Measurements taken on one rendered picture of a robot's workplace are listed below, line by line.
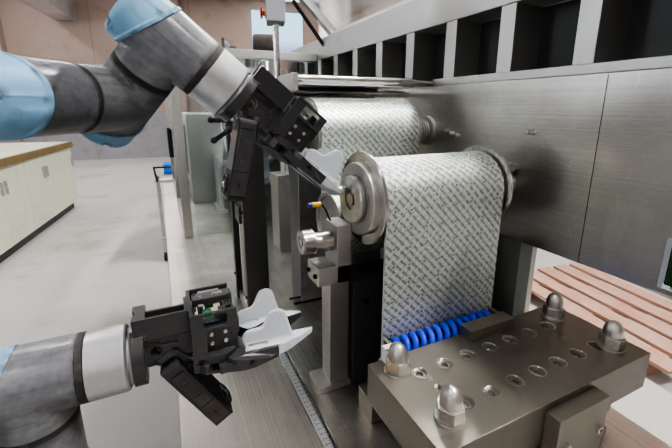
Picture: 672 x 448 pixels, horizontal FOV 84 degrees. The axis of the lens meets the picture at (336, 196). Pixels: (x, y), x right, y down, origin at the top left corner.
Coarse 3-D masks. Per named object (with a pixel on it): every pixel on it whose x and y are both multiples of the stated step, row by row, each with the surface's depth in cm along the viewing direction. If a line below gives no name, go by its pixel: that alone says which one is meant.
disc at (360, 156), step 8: (360, 152) 57; (352, 160) 60; (360, 160) 58; (368, 160) 55; (344, 168) 63; (376, 168) 54; (376, 176) 54; (384, 184) 52; (384, 192) 52; (384, 200) 52; (384, 208) 53; (384, 216) 53; (384, 224) 53; (352, 232) 63; (376, 232) 55; (360, 240) 60; (368, 240) 58; (376, 240) 56
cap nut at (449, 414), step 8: (448, 384) 44; (440, 392) 44; (448, 392) 43; (456, 392) 42; (440, 400) 43; (448, 400) 42; (456, 400) 42; (440, 408) 43; (448, 408) 42; (456, 408) 42; (464, 408) 43; (440, 416) 43; (448, 416) 42; (456, 416) 42; (464, 416) 43; (440, 424) 43; (448, 424) 43; (456, 424) 42; (464, 424) 43
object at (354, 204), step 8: (352, 176) 57; (344, 184) 59; (352, 184) 57; (360, 184) 55; (352, 192) 58; (360, 192) 55; (344, 200) 60; (352, 200) 57; (360, 200) 55; (344, 208) 60; (352, 208) 58; (360, 208) 55; (352, 216) 58; (360, 216) 56
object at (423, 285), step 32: (384, 256) 56; (416, 256) 58; (448, 256) 61; (480, 256) 64; (384, 288) 57; (416, 288) 59; (448, 288) 63; (480, 288) 66; (384, 320) 58; (416, 320) 61
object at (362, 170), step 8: (352, 168) 58; (360, 168) 56; (368, 168) 55; (344, 176) 61; (360, 176) 56; (368, 176) 54; (368, 184) 54; (376, 184) 54; (368, 192) 54; (376, 192) 53; (368, 200) 55; (376, 200) 53; (368, 208) 55; (376, 208) 54; (344, 216) 63; (368, 216) 55; (376, 216) 54; (352, 224) 60; (360, 224) 58; (368, 224) 55; (376, 224) 55; (360, 232) 58; (368, 232) 57
